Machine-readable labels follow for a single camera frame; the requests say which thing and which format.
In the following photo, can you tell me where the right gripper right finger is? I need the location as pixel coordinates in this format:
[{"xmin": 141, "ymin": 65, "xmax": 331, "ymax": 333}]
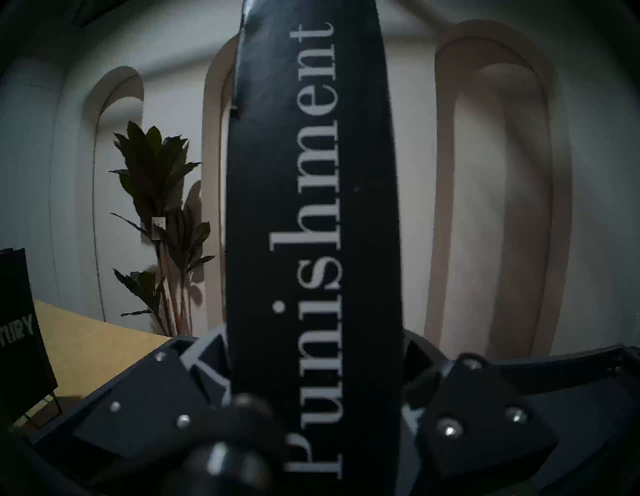
[{"xmin": 401, "ymin": 330, "xmax": 559, "ymax": 482}]

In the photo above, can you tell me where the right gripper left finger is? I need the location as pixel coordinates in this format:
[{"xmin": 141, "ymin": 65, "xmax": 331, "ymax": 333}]
[{"xmin": 72, "ymin": 325, "xmax": 233, "ymax": 460}]

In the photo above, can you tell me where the black Century book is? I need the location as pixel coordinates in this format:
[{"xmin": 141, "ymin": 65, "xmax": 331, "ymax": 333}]
[{"xmin": 0, "ymin": 248, "xmax": 59, "ymax": 426}]

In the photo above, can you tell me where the black Crime and Punishment book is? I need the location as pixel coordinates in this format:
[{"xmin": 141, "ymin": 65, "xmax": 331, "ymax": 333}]
[{"xmin": 223, "ymin": 0, "xmax": 405, "ymax": 496}]

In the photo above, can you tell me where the black metal utility cart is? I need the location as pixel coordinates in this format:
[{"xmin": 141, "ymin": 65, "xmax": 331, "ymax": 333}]
[{"xmin": 30, "ymin": 334, "xmax": 640, "ymax": 496}]

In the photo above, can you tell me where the tall dark green plant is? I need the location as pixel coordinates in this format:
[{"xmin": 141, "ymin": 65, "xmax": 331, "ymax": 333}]
[{"xmin": 109, "ymin": 120, "xmax": 216, "ymax": 337}]

